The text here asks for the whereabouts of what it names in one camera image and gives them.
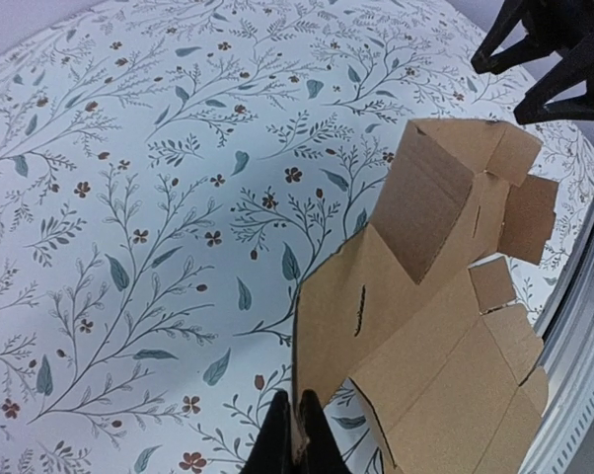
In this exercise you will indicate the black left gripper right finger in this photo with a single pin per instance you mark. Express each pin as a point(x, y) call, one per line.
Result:
point(321, 454)

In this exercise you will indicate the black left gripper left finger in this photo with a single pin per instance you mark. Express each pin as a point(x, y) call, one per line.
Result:
point(272, 450)

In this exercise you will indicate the floral patterned table mat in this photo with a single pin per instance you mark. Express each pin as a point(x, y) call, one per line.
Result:
point(170, 172)

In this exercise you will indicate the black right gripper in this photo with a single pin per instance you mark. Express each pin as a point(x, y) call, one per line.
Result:
point(527, 30)

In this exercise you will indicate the brown cardboard box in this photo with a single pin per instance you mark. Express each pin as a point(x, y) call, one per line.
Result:
point(418, 309)

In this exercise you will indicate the aluminium front rail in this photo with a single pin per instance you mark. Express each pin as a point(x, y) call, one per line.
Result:
point(567, 328)

